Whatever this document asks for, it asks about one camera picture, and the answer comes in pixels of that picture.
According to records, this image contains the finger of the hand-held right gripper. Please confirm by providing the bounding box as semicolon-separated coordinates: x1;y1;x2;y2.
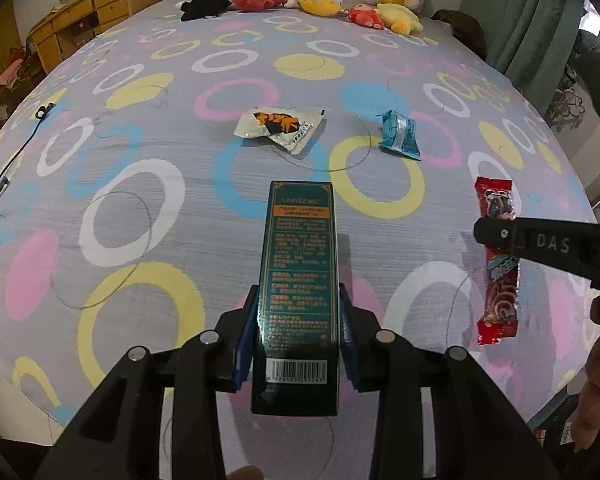
472;215;600;292

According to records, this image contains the yellow round plush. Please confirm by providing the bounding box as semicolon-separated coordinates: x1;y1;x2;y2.
286;0;344;16

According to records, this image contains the blue cardboard box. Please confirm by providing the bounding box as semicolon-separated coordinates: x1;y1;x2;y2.
527;392;586;456

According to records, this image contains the bed with circle-print sheet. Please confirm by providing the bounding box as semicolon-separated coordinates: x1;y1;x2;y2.
0;0;600;480

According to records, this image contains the wooden chair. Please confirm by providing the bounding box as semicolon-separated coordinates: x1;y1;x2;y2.
0;46;48;111

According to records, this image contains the red candy wrapper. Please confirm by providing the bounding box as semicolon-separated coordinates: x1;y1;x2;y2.
474;176;520;346

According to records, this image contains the black cable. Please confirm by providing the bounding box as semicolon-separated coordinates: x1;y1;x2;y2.
0;102;56;223

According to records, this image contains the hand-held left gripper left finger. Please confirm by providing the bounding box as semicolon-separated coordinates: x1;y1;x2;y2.
32;285;261;480

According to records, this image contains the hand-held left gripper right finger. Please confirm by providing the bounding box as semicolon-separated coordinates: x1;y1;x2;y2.
337;282;561;480

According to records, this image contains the pale yellow duck plush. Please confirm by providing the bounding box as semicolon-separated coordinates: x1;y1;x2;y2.
375;2;423;36

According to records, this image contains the black and white plush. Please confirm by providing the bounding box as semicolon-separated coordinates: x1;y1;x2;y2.
180;0;233;22

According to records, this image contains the person's left hand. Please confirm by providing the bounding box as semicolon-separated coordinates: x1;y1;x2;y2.
227;465;267;480

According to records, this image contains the person's right hand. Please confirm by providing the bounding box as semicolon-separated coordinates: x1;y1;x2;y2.
572;294;600;451

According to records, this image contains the small red plush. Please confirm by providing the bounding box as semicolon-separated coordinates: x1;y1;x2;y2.
343;3;386;29

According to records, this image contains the brown furry object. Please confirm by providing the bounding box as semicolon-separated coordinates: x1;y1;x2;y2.
432;9;488;61

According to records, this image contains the green leaf-print curtain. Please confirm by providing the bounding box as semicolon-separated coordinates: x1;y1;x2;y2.
460;0;596;96

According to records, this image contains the wooden desk with drawers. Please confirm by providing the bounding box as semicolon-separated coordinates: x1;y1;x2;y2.
27;0;172;73

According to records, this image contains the bundle of metal hangers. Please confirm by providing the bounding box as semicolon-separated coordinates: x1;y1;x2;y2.
550;80;588;133

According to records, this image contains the white and orange snack packet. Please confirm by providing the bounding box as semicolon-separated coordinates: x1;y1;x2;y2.
232;106;327;156

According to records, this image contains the teal foil wrapper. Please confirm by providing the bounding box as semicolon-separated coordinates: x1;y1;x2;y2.
377;110;422;161

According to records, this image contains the pink cloth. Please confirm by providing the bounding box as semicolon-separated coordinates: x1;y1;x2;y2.
0;57;26;93

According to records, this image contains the dark green box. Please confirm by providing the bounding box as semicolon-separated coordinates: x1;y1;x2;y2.
251;180;341;416

